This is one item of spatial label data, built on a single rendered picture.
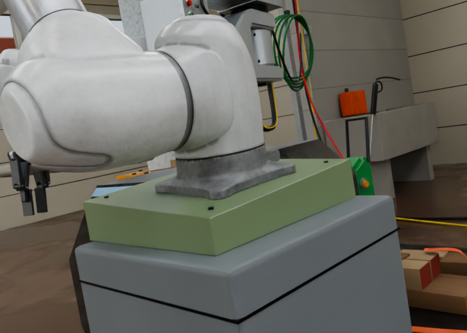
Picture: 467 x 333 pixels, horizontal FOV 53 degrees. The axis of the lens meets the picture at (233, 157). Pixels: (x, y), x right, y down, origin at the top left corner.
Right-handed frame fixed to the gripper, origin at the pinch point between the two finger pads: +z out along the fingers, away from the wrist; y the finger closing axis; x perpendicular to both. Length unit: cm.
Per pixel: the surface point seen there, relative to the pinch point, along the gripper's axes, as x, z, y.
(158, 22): -10, -65, 72
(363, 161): -81, 9, 244
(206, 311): -68, 12, -53
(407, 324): -92, 26, -22
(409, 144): -124, 3, 407
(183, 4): -24, -68, 67
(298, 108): -24, -45, 346
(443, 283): -113, 62, 123
